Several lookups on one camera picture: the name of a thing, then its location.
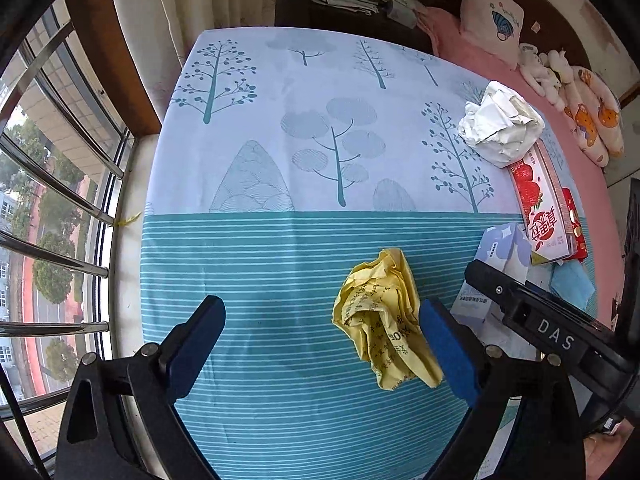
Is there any window with metal grille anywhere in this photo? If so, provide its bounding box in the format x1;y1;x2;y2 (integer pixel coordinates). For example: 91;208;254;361
0;0;136;466

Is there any red packet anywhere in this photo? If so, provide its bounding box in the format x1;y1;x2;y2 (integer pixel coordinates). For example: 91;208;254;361
560;187;590;263

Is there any bear-print rolled quilt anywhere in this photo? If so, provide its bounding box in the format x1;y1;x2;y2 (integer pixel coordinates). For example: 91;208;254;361
562;65;626;168

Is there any white plush toy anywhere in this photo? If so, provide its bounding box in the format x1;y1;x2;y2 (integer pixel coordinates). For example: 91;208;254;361
517;45;571;111

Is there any pink drink carton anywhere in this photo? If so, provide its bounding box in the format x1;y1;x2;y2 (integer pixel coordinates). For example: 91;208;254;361
509;140;576;266

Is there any pink bed sheet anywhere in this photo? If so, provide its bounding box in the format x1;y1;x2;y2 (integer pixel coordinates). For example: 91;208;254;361
417;6;631;341

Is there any blue face mask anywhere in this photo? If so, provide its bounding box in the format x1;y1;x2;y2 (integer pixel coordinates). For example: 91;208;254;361
550;260;596;311

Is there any dark wooden headboard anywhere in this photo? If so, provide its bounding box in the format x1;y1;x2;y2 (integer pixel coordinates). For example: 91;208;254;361
420;0;626;106

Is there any dark wooden nightstand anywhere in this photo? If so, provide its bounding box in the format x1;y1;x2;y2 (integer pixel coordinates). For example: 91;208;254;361
274;0;436;56

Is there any pale tissue box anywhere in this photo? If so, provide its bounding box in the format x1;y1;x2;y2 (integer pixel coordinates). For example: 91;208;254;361
385;0;426;28

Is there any white embroidered pillow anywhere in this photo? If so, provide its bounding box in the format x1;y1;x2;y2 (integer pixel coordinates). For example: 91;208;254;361
460;0;525;71

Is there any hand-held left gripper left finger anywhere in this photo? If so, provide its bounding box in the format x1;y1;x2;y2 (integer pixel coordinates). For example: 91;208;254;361
54;296;227;480

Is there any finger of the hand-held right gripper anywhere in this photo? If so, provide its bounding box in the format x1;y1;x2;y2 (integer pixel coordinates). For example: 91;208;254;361
465;259;526;311

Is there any light blue paper box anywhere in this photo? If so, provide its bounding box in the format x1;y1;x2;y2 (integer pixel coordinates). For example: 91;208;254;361
450;222;533;326

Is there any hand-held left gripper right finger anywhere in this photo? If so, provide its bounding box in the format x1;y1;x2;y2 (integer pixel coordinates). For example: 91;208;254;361
419;297;586;480

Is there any white crumpled paper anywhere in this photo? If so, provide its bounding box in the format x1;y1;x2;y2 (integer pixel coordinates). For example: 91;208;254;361
458;81;545;168

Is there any yellow paper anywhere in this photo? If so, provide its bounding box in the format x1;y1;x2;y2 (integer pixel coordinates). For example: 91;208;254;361
332;248;445;392

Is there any cream curtain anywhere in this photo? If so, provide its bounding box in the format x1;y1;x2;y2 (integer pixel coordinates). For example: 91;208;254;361
105;0;281;126

